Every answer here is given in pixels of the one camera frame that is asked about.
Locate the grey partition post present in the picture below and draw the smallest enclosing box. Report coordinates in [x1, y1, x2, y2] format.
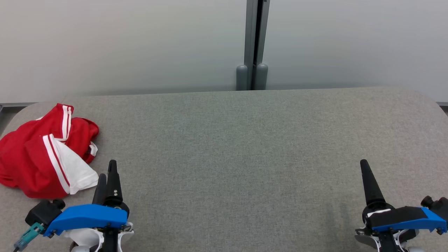
[236, 0, 271, 91]

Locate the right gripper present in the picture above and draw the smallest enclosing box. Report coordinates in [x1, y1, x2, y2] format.
[355, 159, 426, 252]

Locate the red white basketball jersey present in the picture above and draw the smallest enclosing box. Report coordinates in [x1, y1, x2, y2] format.
[0, 103, 100, 199]

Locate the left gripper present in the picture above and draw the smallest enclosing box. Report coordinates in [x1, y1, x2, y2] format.
[65, 160, 135, 252]

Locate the left camera cable teal plug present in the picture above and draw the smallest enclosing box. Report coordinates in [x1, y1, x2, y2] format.
[13, 222, 45, 252]

